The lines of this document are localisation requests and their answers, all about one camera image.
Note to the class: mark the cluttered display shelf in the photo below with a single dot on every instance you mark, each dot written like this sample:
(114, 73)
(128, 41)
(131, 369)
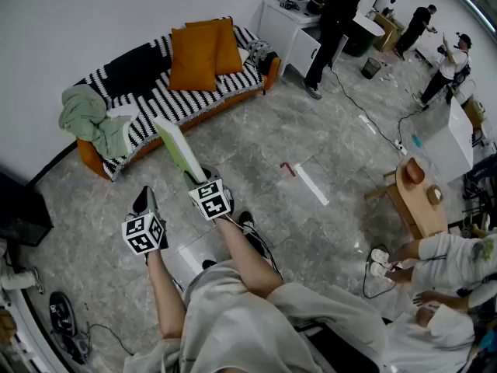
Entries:
(7, 325)

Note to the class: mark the green book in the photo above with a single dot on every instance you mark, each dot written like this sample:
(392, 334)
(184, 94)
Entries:
(178, 146)

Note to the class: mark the person's left forearm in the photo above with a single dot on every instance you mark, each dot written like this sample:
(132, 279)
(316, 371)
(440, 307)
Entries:
(167, 297)

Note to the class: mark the person's black shoe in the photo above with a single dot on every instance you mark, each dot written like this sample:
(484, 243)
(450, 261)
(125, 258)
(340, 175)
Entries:
(209, 264)
(252, 231)

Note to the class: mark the white power strip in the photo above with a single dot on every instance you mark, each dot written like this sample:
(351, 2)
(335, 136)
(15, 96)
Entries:
(400, 147)

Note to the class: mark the grey patterned knit blanket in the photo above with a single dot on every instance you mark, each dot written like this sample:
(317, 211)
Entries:
(257, 51)

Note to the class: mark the black helmet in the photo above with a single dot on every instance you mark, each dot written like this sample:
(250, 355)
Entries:
(314, 5)

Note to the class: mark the white fluffy cloth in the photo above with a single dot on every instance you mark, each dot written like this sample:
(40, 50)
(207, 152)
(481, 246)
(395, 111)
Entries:
(124, 112)

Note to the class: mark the black TV cabinet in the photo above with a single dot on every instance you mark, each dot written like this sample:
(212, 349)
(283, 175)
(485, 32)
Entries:
(23, 212)

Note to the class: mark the person's white t-shirt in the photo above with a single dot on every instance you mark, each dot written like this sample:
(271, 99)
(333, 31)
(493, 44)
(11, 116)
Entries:
(240, 325)

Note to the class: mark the wooden cabinet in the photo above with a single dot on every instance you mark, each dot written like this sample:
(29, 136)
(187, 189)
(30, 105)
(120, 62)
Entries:
(390, 33)

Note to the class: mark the black round device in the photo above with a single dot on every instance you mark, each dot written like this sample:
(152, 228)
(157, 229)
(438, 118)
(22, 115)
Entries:
(62, 313)

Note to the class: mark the wooden side table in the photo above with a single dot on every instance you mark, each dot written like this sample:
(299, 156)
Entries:
(419, 212)

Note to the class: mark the small teal object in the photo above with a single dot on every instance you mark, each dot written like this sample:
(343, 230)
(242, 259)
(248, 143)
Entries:
(416, 141)

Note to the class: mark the orange cushion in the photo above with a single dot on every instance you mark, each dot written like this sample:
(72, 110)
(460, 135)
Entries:
(194, 56)
(230, 53)

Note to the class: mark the black mesh waste bin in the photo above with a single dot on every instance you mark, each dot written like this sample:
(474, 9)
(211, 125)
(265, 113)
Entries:
(370, 68)

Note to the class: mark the black white striped throw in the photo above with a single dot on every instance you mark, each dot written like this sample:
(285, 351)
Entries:
(186, 99)

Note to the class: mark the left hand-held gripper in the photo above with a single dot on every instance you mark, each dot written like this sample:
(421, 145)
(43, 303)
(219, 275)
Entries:
(140, 239)

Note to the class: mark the person's right forearm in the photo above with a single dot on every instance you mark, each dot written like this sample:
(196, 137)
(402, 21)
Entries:
(248, 259)

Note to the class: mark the black worn bag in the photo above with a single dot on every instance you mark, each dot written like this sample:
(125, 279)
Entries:
(338, 344)

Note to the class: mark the green knitted blanket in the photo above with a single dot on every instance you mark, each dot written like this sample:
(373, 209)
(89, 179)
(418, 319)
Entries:
(83, 115)

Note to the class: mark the wooden bowl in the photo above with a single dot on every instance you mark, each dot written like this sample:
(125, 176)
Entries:
(415, 171)

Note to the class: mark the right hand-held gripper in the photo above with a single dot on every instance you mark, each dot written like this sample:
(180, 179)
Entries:
(211, 204)

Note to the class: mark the dark tub white rim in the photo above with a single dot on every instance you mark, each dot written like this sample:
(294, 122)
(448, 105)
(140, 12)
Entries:
(363, 37)

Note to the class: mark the brown tape roll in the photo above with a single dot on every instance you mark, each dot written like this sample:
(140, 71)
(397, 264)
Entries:
(434, 194)

